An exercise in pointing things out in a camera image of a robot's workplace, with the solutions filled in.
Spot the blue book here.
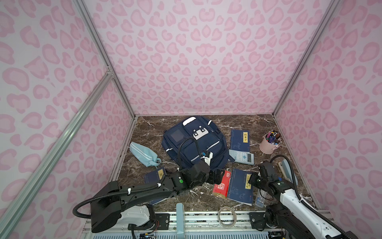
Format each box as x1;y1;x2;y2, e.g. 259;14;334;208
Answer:
230;129;250;152
227;168;253;206
144;167;167;205

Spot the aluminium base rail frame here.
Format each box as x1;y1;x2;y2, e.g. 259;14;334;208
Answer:
80;210;338;239

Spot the light blue pencil pouch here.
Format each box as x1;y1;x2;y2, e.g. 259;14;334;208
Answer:
129;142;162;167

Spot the pink pen holder cup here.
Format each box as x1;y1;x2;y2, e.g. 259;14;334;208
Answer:
259;130;282;154

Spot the navy blue student backpack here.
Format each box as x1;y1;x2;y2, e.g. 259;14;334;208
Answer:
162;116;235;170

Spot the light blue calculator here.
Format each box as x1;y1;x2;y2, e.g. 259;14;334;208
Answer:
229;149;255;165

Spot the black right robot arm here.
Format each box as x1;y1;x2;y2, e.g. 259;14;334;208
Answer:
248;154;357;239

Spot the teal ruler stand post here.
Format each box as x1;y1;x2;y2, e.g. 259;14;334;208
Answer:
176;203;186;239

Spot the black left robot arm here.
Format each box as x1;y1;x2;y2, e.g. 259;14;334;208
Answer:
72;146;225;233

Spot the clear plastic pen case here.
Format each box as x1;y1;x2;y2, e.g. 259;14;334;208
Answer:
255;190;267;208

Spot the red rectangular box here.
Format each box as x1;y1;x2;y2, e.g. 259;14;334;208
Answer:
212;170;231;199

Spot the clear tape roll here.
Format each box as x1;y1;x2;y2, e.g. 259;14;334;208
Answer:
217;206;237;228

